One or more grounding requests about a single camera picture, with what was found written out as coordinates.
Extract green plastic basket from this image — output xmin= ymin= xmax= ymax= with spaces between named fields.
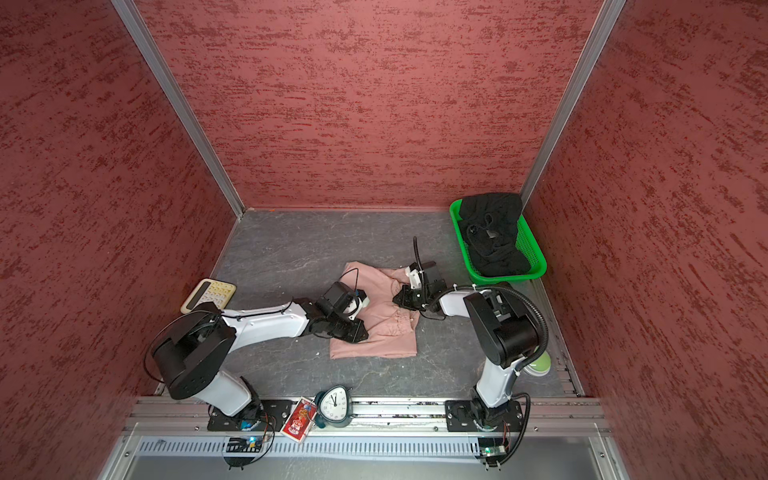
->
xmin=449 ymin=199 xmax=548 ymax=285

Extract left aluminium corner post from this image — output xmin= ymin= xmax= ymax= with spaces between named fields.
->
xmin=111 ymin=0 xmax=247 ymax=220

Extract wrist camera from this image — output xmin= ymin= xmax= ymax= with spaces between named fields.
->
xmin=406 ymin=262 xmax=426 ymax=290
xmin=316 ymin=282 xmax=369 ymax=320

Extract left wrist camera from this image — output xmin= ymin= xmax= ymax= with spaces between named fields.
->
xmin=316 ymin=282 xmax=369 ymax=320

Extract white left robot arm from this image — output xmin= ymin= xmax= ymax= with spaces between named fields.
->
xmin=145 ymin=295 xmax=369 ymax=418

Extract right aluminium corner post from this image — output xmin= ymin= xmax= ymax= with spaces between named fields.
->
xmin=520 ymin=0 xmax=626 ymax=208

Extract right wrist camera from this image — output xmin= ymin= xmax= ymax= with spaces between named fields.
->
xmin=406 ymin=262 xmax=426 ymax=290

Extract pink drawstring shorts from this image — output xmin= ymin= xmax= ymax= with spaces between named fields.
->
xmin=330 ymin=262 xmax=420 ymax=360

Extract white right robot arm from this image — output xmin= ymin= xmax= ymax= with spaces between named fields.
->
xmin=392 ymin=282 xmax=549 ymax=427

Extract black shorts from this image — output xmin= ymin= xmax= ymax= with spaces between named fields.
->
xmin=458 ymin=192 xmax=531 ymax=278

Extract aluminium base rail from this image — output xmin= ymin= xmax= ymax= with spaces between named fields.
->
xmin=122 ymin=396 xmax=613 ymax=438

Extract cream desk calculator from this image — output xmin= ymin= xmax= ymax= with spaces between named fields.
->
xmin=180 ymin=278 xmax=237 ymax=314

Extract aluminium corner post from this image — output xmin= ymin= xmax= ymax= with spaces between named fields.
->
xmin=520 ymin=0 xmax=626 ymax=208
xmin=111 ymin=0 xmax=247 ymax=220

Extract red snack packet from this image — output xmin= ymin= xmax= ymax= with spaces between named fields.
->
xmin=281 ymin=397 xmax=318 ymax=443

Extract black corrugated cable hose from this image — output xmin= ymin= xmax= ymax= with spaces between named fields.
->
xmin=411 ymin=235 xmax=550 ymax=466

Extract teal analog clock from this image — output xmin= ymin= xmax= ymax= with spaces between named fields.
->
xmin=314 ymin=385 xmax=352 ymax=429

